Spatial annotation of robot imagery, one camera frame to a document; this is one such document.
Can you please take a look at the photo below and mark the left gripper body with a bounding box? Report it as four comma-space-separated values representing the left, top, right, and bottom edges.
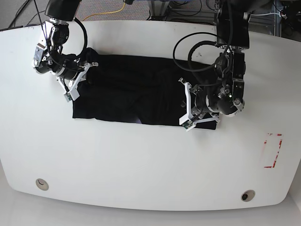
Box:
179, 78, 220, 125

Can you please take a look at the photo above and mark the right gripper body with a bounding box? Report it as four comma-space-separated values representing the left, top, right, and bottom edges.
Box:
55, 62, 98, 94

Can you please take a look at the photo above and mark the black t-shirt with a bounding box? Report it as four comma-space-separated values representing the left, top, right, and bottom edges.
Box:
71, 47, 221, 130

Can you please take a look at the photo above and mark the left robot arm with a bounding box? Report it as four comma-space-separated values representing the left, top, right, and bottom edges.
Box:
174, 0, 268, 130

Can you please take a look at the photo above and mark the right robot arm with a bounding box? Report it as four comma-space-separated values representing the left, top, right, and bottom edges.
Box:
32, 0, 99, 101

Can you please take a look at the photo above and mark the red tape rectangle marking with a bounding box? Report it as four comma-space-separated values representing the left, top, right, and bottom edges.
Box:
261, 133, 283, 169

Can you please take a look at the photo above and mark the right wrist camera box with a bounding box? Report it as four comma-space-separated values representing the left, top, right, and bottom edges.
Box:
63, 89, 80, 102

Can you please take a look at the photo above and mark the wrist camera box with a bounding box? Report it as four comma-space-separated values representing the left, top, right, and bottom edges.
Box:
179, 115, 196, 132
63, 89, 80, 102

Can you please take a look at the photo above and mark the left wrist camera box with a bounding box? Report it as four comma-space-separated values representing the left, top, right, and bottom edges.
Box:
179, 115, 196, 132

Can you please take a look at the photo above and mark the yellow cable on floor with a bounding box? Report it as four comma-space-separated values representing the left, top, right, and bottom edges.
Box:
82, 0, 127, 22

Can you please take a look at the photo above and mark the right table cable grommet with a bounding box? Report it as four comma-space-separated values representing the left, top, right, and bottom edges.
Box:
241, 190, 255, 202

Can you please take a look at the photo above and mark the table cable grommet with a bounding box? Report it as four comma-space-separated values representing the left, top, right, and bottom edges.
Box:
36, 178, 49, 191
241, 190, 255, 202

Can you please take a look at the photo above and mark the left table cable grommet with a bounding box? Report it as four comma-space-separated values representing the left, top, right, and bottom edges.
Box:
36, 178, 49, 191

